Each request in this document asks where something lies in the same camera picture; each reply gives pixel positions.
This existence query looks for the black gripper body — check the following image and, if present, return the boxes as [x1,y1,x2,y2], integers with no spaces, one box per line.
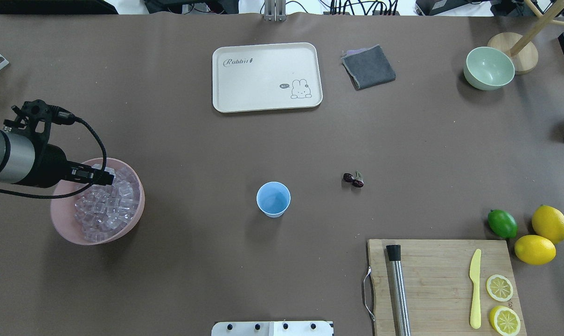
[39,145,84,189]

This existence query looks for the beige rabbit tray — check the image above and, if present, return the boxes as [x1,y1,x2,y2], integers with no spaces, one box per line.
[212,42,323,113]

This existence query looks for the wooden cutting board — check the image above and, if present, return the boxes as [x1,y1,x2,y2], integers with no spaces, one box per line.
[367,239,516,336]

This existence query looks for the mint green bowl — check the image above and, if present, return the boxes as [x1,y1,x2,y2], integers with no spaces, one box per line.
[463,47,515,90]

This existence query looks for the lemon half slice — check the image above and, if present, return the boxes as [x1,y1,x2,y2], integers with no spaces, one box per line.
[489,306,522,336]
[485,274,514,302]

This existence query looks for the wooden cup tree stand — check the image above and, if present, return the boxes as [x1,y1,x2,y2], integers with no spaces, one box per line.
[487,0,564,75]

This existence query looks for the whole yellow lemon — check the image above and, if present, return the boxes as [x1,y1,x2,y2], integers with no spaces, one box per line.
[531,205,564,245]
[514,235,557,265]

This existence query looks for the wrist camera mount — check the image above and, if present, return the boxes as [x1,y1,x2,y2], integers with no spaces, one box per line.
[4,99,76,143]

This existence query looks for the pink bowl of ice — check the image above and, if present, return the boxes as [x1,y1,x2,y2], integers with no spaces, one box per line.
[50,159,145,245]

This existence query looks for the dark cherries pair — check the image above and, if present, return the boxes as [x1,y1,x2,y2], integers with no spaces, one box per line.
[343,171,364,189]

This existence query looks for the light blue plastic cup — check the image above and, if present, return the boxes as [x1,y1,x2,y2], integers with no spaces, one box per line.
[256,182,291,218]

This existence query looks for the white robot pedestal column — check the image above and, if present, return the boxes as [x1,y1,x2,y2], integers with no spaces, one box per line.
[211,320,334,336]

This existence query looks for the grey folded cloth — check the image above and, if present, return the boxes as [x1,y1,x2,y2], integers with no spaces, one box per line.
[341,44,396,90]

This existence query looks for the aluminium frame post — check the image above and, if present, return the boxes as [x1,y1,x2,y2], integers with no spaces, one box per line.
[263,0,287,22]

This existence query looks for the green lime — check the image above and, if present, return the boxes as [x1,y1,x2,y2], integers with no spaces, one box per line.
[488,209,518,238]

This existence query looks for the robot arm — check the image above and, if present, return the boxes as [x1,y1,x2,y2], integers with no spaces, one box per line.
[0,130,115,189]

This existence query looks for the steel muddler black tip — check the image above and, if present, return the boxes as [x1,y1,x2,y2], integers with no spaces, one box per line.
[386,245,412,336]

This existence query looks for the yellow plastic knife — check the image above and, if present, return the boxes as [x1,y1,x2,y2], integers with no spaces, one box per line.
[469,249,482,329]

